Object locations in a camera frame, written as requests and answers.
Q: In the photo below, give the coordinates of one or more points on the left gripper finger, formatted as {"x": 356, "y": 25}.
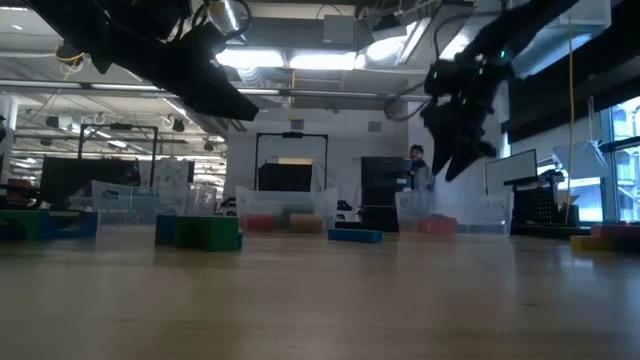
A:
{"x": 210, "y": 85}

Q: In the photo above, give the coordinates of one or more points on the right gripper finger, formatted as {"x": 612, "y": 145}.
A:
{"x": 472, "y": 154}
{"x": 441, "y": 147}

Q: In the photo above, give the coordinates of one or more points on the red cylinder block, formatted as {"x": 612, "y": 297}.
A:
{"x": 259, "y": 222}

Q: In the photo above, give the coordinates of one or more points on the green arch block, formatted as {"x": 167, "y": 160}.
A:
{"x": 220, "y": 235}
{"x": 25, "y": 221}

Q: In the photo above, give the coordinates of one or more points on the blue arch block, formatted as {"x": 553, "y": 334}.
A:
{"x": 87, "y": 225}
{"x": 165, "y": 230}

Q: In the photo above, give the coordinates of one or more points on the green cylinder block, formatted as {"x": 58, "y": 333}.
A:
{"x": 299, "y": 210}

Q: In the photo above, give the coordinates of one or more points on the yellow cylinder block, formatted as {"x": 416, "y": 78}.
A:
{"x": 307, "y": 224}

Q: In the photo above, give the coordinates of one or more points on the person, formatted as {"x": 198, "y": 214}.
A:
{"x": 421, "y": 170}

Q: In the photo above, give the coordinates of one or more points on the white board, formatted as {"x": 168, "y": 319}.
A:
{"x": 510, "y": 172}

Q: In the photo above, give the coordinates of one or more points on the black ceiling spotlight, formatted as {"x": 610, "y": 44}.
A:
{"x": 178, "y": 125}
{"x": 209, "y": 146}
{"x": 52, "y": 121}

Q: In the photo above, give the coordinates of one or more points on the ceiling light panel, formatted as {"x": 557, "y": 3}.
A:
{"x": 260, "y": 59}
{"x": 322, "y": 60}

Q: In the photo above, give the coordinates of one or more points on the clear plastic bin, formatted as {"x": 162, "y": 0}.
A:
{"x": 150, "y": 205}
{"x": 480, "y": 210}
{"x": 280, "y": 197}

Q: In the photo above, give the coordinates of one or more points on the black cabinet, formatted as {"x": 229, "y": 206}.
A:
{"x": 385, "y": 185}

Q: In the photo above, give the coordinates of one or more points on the black pegboard cart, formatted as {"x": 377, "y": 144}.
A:
{"x": 540, "y": 210}

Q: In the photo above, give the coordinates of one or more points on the white printed sheet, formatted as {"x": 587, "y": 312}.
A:
{"x": 170, "y": 175}

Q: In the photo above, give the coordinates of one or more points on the white hanging cloth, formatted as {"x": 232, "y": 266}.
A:
{"x": 582, "y": 160}

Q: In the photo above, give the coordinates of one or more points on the long grey ceiling pipe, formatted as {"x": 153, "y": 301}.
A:
{"x": 325, "y": 93}

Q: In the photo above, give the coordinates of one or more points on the black screen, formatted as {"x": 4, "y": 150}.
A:
{"x": 285, "y": 177}

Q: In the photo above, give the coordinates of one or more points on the grey ceiling box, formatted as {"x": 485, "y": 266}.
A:
{"x": 341, "y": 30}

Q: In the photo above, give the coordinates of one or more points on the yellow long block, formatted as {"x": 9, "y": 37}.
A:
{"x": 590, "y": 243}

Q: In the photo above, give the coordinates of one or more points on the window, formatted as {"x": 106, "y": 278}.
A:
{"x": 625, "y": 165}

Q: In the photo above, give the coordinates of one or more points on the black monitor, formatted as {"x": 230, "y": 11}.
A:
{"x": 85, "y": 180}

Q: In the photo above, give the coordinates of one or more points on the pink long block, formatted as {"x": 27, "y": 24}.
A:
{"x": 617, "y": 231}

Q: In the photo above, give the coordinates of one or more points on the wall vent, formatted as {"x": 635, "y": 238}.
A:
{"x": 374, "y": 126}
{"x": 297, "y": 124}

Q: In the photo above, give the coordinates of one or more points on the shiny round duct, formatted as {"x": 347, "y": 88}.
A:
{"x": 227, "y": 15}

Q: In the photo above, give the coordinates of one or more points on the black gantry frame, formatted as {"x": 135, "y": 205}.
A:
{"x": 81, "y": 150}
{"x": 256, "y": 160}

